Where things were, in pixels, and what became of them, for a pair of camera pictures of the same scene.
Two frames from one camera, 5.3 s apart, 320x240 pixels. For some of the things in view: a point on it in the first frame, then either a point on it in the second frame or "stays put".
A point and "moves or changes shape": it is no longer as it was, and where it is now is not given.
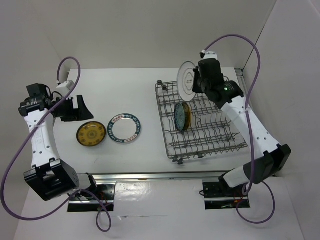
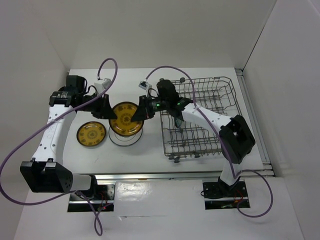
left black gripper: x=82 y=113 -> x=105 y=111
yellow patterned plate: x=188 y=116 moves or changes shape
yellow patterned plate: x=91 y=133 stays put
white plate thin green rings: x=184 y=79 -> x=125 y=141
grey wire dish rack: x=211 y=132 stays put
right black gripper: x=196 y=73 -> x=142 y=112
